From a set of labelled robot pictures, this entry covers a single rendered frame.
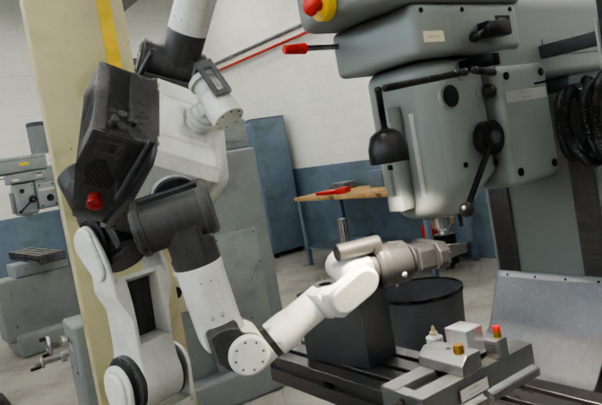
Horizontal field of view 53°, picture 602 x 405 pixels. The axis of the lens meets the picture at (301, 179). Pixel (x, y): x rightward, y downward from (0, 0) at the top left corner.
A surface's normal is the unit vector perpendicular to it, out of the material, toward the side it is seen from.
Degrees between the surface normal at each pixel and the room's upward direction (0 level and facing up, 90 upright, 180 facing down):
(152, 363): 80
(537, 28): 90
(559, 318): 63
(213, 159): 58
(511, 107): 90
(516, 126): 90
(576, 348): 45
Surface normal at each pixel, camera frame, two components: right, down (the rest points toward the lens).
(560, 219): -0.79, 0.17
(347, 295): 0.39, 0.22
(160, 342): 0.76, -0.02
